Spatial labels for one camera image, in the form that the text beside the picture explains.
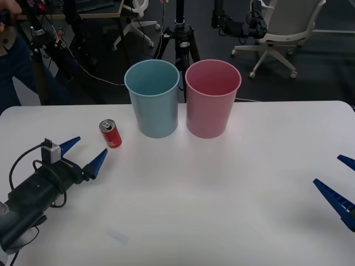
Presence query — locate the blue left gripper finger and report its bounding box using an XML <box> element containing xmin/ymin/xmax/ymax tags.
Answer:
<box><xmin>82</xmin><ymin>148</ymin><xmax>108</xmax><ymax>181</ymax></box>
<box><xmin>59</xmin><ymin>136</ymin><xmax>82</xmax><ymax>157</ymax></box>

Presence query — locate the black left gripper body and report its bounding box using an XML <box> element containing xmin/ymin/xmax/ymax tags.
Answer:
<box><xmin>7</xmin><ymin>159</ymin><xmax>84</xmax><ymax>214</ymax></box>

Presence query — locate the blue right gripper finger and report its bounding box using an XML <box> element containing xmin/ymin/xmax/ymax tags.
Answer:
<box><xmin>312</xmin><ymin>178</ymin><xmax>355</xmax><ymax>233</ymax></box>
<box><xmin>337</xmin><ymin>155</ymin><xmax>355</xmax><ymax>171</ymax></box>

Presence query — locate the red drink can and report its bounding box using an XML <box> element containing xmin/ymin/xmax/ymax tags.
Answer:
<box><xmin>99</xmin><ymin>119</ymin><xmax>123</xmax><ymax>149</ymax></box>

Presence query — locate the pale blue plastic bin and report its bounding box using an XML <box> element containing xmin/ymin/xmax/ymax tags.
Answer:
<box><xmin>124</xmin><ymin>59</ymin><xmax>181</xmax><ymax>139</ymax></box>

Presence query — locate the person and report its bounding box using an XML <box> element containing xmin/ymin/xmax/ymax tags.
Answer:
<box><xmin>0</xmin><ymin>0</ymin><xmax>73</xmax><ymax>114</ymax></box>

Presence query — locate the pink plastic bin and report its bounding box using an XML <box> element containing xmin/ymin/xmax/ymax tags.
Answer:
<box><xmin>184</xmin><ymin>59</ymin><xmax>242</xmax><ymax>140</ymax></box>

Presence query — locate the white office chair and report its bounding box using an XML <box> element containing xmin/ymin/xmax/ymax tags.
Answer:
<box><xmin>231</xmin><ymin>0</ymin><xmax>327</xmax><ymax>80</ymax></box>
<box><xmin>111</xmin><ymin>0</ymin><xmax>162</xmax><ymax>51</ymax></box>

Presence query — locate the wooden edged desk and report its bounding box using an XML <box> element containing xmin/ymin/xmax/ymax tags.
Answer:
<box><xmin>16</xmin><ymin>0</ymin><xmax>125</xmax><ymax>21</ymax></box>

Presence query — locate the yellow cable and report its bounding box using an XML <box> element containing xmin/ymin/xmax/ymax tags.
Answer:
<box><xmin>65</xmin><ymin>47</ymin><xmax>126</xmax><ymax>86</ymax></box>

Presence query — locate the black stand with wires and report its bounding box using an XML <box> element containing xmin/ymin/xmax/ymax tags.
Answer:
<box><xmin>27</xmin><ymin>0</ymin><xmax>87</xmax><ymax>106</ymax></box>

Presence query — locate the black camera tripod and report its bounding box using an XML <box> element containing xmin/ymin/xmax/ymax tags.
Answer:
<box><xmin>153</xmin><ymin>0</ymin><xmax>201</xmax><ymax>104</ymax></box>

